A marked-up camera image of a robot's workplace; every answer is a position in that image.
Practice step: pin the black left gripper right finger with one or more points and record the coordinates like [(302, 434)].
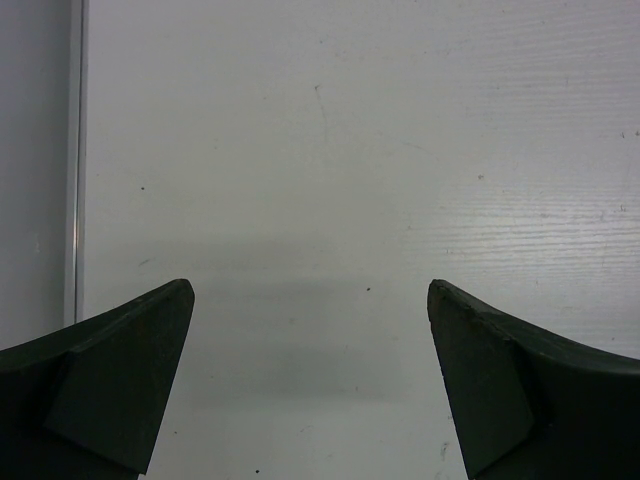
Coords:
[(530, 404)]

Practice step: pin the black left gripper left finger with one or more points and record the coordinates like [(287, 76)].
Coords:
[(87, 401)]

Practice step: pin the aluminium frame rail left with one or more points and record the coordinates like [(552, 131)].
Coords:
[(76, 163)]

